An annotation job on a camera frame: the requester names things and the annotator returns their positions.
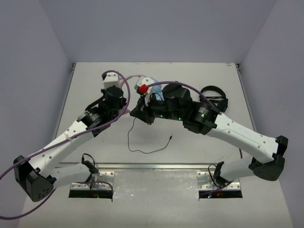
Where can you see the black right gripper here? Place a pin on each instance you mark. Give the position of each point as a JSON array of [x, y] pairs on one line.
[[143, 112]]

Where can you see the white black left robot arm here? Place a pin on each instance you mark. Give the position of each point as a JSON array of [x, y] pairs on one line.
[[40, 175]]

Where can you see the left metal mounting bracket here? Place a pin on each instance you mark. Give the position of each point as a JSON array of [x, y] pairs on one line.
[[100, 181]]

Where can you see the aluminium table edge rail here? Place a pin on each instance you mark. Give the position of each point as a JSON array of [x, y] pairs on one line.
[[152, 166]]

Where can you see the metal mounting bracket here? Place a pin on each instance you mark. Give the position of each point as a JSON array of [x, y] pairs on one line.
[[100, 181], [205, 182]]

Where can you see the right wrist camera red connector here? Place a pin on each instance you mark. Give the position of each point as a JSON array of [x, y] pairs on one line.
[[142, 88]]

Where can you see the pink blue cat-ear headphones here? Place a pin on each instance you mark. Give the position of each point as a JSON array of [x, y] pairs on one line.
[[154, 91]]

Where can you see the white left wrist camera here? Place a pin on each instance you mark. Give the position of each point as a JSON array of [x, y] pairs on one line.
[[111, 79]]

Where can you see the black headphones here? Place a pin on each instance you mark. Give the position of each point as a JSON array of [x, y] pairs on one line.
[[221, 101]]

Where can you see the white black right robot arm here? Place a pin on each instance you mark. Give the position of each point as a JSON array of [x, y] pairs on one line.
[[266, 159]]

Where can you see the right metal mounting bracket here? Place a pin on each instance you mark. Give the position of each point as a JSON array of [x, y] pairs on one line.
[[205, 182]]

